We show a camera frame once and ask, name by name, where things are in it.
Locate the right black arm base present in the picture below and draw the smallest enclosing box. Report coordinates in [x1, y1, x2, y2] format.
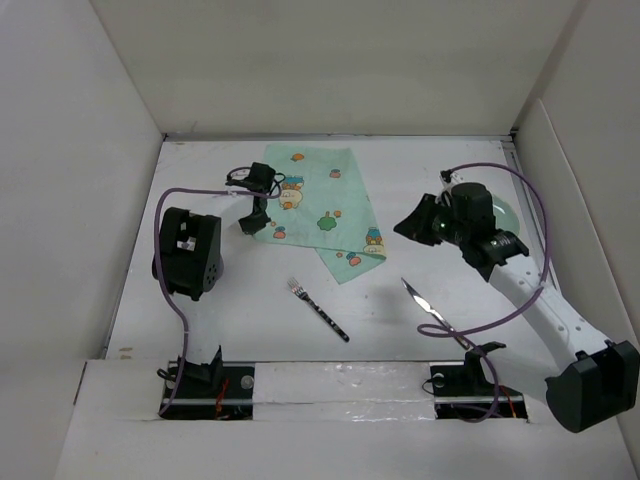
[421, 350, 528, 423]

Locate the green flower plate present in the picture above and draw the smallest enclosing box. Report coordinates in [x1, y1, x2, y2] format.
[492, 196, 520, 236]

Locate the fork with black handle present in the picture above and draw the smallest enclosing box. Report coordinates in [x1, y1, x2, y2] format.
[287, 278, 350, 343]

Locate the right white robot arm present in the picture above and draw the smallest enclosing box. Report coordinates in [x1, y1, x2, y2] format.
[394, 182, 639, 433]

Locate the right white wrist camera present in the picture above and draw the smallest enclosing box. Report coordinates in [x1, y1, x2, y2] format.
[438, 170, 464, 197]

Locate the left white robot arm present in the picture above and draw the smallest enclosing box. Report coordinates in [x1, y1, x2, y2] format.
[152, 162, 280, 384]

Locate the green cartoon placemat cloth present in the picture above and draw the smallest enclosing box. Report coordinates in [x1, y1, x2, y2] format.
[254, 144, 386, 284]

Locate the knife with dark handle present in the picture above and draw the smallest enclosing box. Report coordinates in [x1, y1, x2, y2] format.
[401, 278, 471, 351]

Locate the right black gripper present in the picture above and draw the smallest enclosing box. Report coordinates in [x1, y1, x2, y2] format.
[392, 193, 468, 247]

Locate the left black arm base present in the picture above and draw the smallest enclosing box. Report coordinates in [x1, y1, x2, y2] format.
[157, 349, 256, 421]

